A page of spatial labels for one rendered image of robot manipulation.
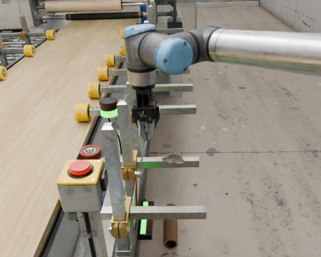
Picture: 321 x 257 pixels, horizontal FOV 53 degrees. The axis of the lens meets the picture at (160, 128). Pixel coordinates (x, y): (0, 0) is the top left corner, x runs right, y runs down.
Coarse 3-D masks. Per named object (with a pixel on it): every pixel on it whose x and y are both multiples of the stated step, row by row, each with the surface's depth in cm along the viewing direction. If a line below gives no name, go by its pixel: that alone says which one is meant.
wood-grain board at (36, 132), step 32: (64, 32) 300; (96, 32) 295; (32, 64) 218; (64, 64) 216; (96, 64) 214; (0, 96) 172; (32, 96) 170; (64, 96) 169; (0, 128) 141; (32, 128) 140; (64, 128) 139; (0, 160) 119; (32, 160) 118; (64, 160) 118; (0, 192) 103; (32, 192) 103; (0, 224) 91; (32, 224) 91; (0, 256) 82; (32, 256) 81
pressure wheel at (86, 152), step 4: (84, 148) 123; (88, 148) 122; (92, 148) 124; (96, 148) 123; (80, 152) 121; (84, 152) 121; (88, 152) 121; (92, 152) 120; (96, 152) 120; (100, 152) 123; (80, 156) 121; (84, 156) 119; (88, 156) 119; (92, 156) 119; (96, 156) 120; (100, 156) 123
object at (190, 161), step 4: (104, 160) 124; (120, 160) 124; (140, 160) 123; (144, 160) 123; (148, 160) 123; (152, 160) 123; (156, 160) 123; (160, 160) 123; (188, 160) 122; (192, 160) 122; (196, 160) 122; (104, 164) 123; (144, 164) 123; (148, 164) 123; (152, 164) 123; (156, 164) 123; (160, 164) 123; (164, 164) 123; (168, 164) 123; (172, 164) 123; (176, 164) 123; (180, 164) 123; (184, 164) 122; (188, 164) 122; (192, 164) 122; (196, 164) 122
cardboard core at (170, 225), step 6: (168, 204) 214; (174, 204) 215; (168, 222) 200; (174, 222) 201; (168, 228) 196; (174, 228) 196; (168, 234) 192; (174, 234) 192; (168, 240) 189; (174, 240) 189; (168, 246) 192; (174, 246) 192
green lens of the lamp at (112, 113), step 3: (102, 111) 107; (111, 111) 106; (114, 111) 107; (102, 114) 107; (105, 114) 107; (108, 114) 107; (111, 114) 107; (114, 114) 108; (117, 114) 109; (105, 117) 107; (108, 117) 107
